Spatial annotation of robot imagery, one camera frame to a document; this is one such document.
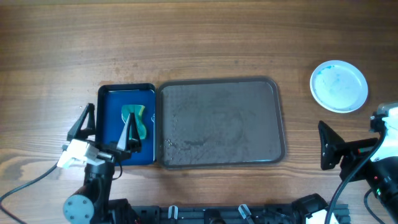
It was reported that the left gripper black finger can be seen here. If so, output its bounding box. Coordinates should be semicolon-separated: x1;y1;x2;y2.
67;103;96;141
116;113;139;151

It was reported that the green yellow sponge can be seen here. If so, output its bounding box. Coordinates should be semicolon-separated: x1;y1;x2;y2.
121;105;147;140

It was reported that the white plate front stained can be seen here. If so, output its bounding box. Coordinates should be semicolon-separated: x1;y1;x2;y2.
310;60;369;113

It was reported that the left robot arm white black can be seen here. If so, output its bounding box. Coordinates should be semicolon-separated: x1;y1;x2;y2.
57;103;142;223

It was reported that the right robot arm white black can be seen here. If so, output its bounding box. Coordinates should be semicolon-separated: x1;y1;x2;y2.
290;103;397;223

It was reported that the blue water tray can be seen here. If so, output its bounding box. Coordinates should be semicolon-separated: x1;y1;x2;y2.
95;83;155;166

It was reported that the dark brown serving tray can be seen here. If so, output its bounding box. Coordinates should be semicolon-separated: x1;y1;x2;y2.
155;77;287;169

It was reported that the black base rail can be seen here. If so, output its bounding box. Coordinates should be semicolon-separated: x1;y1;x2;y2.
102;198;352;224

